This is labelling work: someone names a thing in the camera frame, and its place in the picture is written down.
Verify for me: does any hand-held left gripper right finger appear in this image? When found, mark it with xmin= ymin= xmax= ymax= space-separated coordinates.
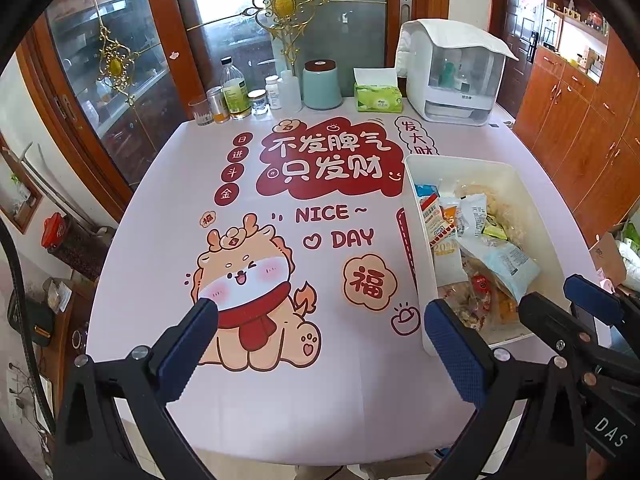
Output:
xmin=424 ymin=299 xmax=601 ymax=480

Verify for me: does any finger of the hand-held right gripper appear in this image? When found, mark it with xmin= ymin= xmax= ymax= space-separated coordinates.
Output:
xmin=562 ymin=274 xmax=640 ymax=341
xmin=517 ymin=292 xmax=621 ymax=386

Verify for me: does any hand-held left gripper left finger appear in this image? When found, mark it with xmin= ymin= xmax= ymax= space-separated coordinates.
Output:
xmin=52 ymin=297 xmax=221 ymax=480

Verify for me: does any orange bread packet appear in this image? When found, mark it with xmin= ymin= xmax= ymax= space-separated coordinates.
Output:
xmin=487 ymin=292 xmax=521 ymax=326

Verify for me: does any clear nut packet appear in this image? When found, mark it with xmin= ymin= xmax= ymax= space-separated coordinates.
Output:
xmin=447 ymin=285 xmax=483 ymax=331

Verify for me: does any large light blue bag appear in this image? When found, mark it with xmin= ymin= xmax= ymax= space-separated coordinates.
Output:
xmin=457 ymin=237 xmax=542 ymax=301

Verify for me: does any white plastic bin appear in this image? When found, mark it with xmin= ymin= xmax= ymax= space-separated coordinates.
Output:
xmin=401 ymin=154 xmax=568 ymax=357

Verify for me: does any red green snack box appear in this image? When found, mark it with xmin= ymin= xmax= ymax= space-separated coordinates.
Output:
xmin=419 ymin=194 xmax=443 ymax=233

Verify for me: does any cardboard box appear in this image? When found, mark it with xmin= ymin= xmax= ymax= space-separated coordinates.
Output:
xmin=590 ymin=232 xmax=628 ymax=286

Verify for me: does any white plastic bag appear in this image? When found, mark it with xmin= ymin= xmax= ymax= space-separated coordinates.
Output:
xmin=615 ymin=240 xmax=640 ymax=286

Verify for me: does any pink printed tablecloth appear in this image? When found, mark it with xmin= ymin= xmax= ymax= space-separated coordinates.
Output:
xmin=85 ymin=95 xmax=613 ymax=468

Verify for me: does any wooden cabinet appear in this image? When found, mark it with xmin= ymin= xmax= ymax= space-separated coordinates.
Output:
xmin=514 ymin=0 xmax=640 ymax=241

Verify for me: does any red container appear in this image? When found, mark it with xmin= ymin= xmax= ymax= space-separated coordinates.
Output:
xmin=41 ymin=212 xmax=68 ymax=248

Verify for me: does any white countertop sterilizer cabinet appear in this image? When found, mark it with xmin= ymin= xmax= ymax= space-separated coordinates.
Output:
xmin=395 ymin=19 xmax=520 ymax=127

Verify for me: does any drinking glass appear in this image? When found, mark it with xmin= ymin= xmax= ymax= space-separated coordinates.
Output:
xmin=189 ymin=97 xmax=213 ymax=127

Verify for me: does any green label glass bottle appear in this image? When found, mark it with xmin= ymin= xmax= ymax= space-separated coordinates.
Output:
xmin=220 ymin=56 xmax=249 ymax=121

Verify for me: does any brown entrance door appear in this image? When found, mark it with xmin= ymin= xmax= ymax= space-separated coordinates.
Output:
xmin=492 ymin=0 xmax=548 ymax=118

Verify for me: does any green tissue box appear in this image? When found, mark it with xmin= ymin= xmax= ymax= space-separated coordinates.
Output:
xmin=353 ymin=67 xmax=404 ymax=113

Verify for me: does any white pill bottle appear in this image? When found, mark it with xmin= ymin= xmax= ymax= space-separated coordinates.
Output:
xmin=265 ymin=75 xmax=283 ymax=110

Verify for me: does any white squeeze bottle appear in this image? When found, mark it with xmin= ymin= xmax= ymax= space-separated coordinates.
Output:
xmin=247 ymin=57 xmax=303 ymax=113

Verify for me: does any teal canister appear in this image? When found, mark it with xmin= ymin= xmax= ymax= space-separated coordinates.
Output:
xmin=302 ymin=59 xmax=343 ymax=111

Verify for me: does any white cloth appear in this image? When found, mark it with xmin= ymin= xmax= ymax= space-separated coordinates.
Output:
xmin=410 ymin=19 xmax=520 ymax=61

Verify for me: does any wooden framed glass door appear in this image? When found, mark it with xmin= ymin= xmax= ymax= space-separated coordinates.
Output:
xmin=17 ymin=0 xmax=201 ymax=211
xmin=170 ymin=0 xmax=443 ymax=126

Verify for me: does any wooden wall frame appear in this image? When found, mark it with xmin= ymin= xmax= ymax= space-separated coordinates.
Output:
xmin=0 ymin=135 xmax=43 ymax=235

